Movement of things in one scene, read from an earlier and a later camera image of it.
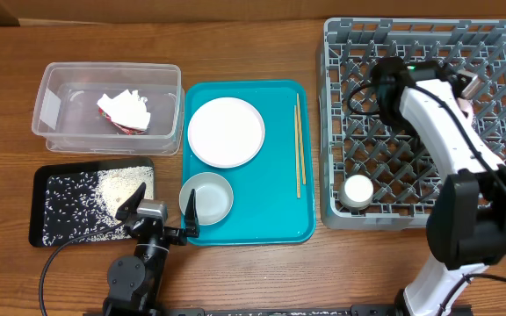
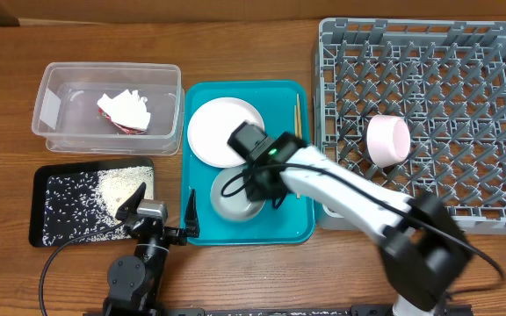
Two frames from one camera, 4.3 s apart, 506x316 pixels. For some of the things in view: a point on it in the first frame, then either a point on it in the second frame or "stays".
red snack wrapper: (129, 131) stays
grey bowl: (214, 197) to (229, 197)
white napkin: (126, 109) stays
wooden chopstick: (300, 137) stays
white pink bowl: (466, 105) to (387, 139)
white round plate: (226, 132) stays
